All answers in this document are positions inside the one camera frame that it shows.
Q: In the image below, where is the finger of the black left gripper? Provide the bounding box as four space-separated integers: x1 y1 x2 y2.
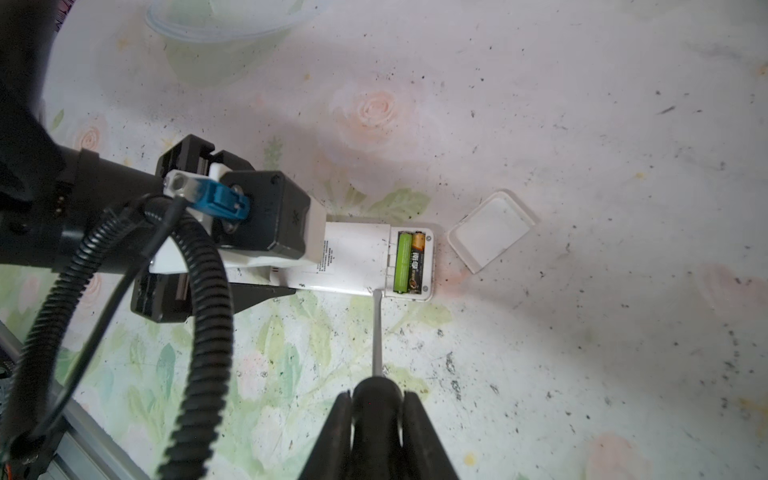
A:
229 282 297 314

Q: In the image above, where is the black yellow screwdriver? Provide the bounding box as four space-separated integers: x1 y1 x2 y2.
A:
349 290 401 479

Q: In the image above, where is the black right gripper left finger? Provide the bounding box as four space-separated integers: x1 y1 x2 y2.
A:
299 391 352 480

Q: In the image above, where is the black gold AAA battery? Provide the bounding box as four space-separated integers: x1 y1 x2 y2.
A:
408 231 426 294

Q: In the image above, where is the aluminium front rail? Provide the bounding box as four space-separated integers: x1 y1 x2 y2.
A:
0 320 151 480

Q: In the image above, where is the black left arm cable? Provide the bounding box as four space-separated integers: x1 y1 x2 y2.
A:
0 191 235 480

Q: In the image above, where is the clear plastic bowl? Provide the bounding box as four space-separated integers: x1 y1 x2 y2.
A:
145 0 330 87

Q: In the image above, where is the green AAA battery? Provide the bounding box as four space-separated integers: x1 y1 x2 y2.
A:
393 232 413 294

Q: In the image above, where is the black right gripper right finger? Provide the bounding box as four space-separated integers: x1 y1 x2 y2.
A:
402 391 458 480

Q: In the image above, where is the white remote control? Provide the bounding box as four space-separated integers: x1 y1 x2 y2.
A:
270 222 436 302

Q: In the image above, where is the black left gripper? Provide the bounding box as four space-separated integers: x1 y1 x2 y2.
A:
0 133 256 325

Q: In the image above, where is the white battery cover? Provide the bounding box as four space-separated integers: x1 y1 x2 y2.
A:
447 190 539 274

